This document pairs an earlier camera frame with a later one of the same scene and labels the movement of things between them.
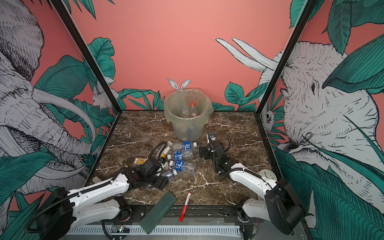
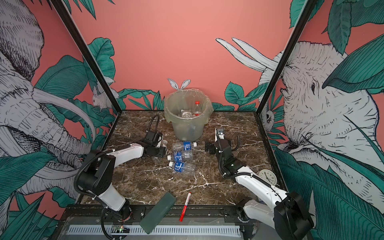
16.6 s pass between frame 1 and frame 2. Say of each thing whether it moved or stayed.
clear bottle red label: moved
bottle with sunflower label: moved
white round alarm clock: stayed
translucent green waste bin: stayed
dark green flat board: stayed
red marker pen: stayed
